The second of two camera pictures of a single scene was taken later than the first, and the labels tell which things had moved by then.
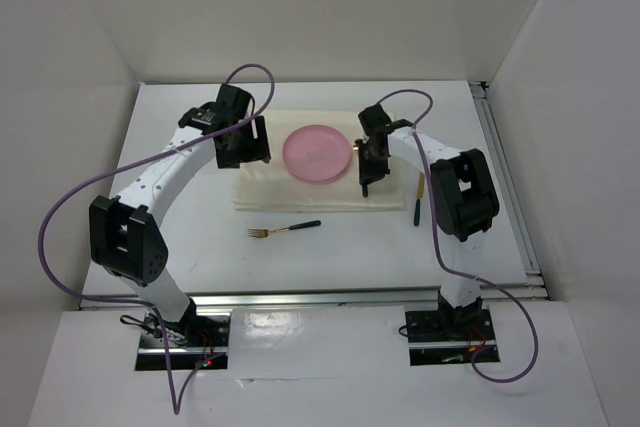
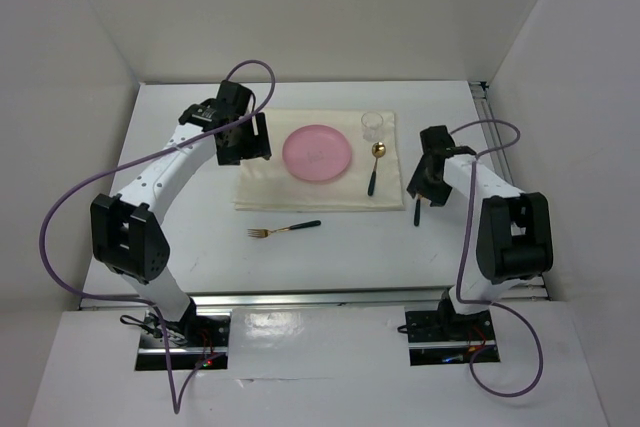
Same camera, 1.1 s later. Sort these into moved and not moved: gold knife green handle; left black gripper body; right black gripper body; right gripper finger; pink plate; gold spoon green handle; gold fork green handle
Moved: gold spoon green handle; right black gripper body; right gripper finger
Not moved: gold fork green handle; pink plate; left black gripper body; gold knife green handle
